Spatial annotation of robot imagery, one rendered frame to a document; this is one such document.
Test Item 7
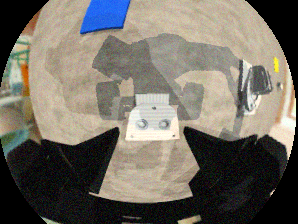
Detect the blue flat plate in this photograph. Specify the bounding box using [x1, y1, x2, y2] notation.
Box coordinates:
[80, 0, 130, 35]

